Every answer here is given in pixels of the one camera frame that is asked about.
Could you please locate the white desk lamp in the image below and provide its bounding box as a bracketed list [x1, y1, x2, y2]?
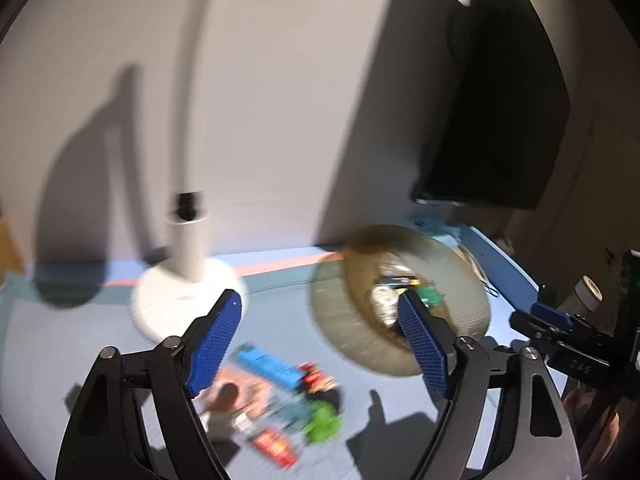
[64, 0, 249, 344]

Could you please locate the black computer monitor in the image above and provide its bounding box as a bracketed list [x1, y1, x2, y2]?
[411, 0, 570, 210]

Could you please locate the clear plastic box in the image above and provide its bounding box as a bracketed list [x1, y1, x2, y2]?
[368, 284, 398, 327]

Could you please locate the brown pencil holder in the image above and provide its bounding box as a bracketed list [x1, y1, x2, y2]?
[0, 214, 25, 278]

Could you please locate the pink small carton box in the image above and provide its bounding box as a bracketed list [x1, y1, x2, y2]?
[204, 366, 273, 417]

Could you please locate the green frog toy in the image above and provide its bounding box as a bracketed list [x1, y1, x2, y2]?
[304, 401, 342, 444]

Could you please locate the person right hand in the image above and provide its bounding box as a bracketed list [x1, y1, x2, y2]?
[563, 386, 620, 478]

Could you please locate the amber glass bowl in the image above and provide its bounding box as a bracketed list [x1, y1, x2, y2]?
[342, 224, 493, 348]

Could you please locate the black haired doll figure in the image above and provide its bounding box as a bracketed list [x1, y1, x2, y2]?
[297, 362, 343, 413]

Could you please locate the blue face mask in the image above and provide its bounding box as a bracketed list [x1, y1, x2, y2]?
[408, 214, 461, 242]

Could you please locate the white charger plug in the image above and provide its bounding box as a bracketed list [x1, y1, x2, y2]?
[200, 408, 259, 442]

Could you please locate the light blue plastic toy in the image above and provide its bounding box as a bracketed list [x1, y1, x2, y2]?
[266, 399, 312, 431]

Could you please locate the teal plastic leaf toy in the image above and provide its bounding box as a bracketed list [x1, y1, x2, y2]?
[416, 282, 445, 308]

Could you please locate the blue rectangular lighter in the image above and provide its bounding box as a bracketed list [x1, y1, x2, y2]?
[234, 344, 305, 392]

